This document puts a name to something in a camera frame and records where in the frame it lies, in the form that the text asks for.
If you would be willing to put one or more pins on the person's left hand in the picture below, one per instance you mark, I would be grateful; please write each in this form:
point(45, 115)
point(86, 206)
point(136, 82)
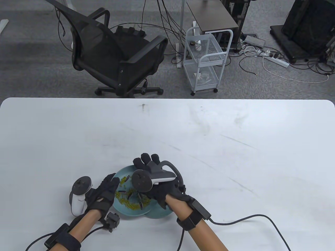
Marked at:
point(103, 196)

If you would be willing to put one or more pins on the person's right hand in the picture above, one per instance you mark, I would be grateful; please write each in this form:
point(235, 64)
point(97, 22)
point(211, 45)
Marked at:
point(167, 190)

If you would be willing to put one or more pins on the teal plate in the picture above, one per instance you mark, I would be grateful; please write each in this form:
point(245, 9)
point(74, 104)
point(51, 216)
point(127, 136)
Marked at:
point(125, 211)
point(162, 213)

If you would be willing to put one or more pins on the striped sunflower seeds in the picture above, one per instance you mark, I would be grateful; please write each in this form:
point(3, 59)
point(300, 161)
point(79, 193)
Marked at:
point(130, 194)

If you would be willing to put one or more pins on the grey white controller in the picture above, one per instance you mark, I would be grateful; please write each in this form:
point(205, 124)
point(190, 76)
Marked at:
point(77, 204)
point(141, 180)

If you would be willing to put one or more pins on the person's left forearm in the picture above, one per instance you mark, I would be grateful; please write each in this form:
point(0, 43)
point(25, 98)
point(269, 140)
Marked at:
point(83, 224)

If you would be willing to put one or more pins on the person's right forearm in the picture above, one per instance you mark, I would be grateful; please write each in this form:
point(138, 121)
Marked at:
point(199, 235)

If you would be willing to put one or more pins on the pile of green mung beans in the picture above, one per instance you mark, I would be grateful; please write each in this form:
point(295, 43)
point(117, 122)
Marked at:
point(121, 200)

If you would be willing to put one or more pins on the white metal strips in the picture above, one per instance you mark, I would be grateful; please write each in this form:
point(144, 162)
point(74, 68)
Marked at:
point(178, 61)

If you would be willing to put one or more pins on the black mesh office chair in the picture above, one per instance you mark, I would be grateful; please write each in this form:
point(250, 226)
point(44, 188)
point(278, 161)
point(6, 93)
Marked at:
point(104, 52)

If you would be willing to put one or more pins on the white power strip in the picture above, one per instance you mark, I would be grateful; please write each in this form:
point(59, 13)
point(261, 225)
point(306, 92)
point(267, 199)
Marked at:
point(276, 61)

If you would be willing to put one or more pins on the grey floor box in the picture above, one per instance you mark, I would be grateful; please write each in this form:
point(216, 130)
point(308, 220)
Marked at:
point(253, 41)

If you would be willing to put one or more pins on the brown side table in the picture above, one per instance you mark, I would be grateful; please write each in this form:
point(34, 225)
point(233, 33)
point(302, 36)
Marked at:
point(212, 15)

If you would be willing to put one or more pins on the white table leg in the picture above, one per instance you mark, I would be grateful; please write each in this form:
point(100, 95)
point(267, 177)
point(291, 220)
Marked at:
point(2, 24)

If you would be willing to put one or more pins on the black equipment stand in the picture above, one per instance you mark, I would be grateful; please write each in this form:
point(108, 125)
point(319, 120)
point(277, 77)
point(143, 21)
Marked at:
point(306, 26)

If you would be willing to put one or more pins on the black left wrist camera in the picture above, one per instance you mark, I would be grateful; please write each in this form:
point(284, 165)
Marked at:
point(112, 221)

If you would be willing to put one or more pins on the black metal frame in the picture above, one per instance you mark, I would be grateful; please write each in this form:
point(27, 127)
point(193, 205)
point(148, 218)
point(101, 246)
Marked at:
point(233, 6)

